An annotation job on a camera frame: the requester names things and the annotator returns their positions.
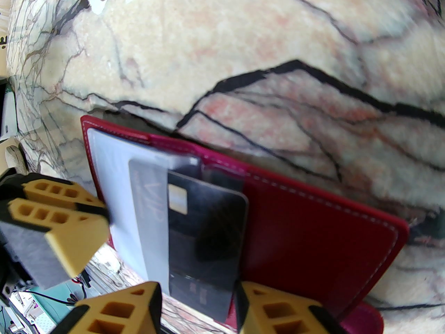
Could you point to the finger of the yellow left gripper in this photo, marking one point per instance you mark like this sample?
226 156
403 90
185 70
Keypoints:
52 190
69 242

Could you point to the red leather card holder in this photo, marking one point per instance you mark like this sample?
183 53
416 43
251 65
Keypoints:
313 235

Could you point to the white tape scrap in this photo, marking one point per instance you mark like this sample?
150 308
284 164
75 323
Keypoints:
96 2

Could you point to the grey VIP card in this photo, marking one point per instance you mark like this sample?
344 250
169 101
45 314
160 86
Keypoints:
149 221

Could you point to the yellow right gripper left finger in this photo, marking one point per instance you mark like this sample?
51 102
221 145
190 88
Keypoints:
118 308

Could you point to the black credit card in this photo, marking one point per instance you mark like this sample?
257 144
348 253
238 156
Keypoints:
208 228

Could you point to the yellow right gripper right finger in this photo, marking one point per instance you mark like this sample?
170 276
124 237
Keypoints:
278 311

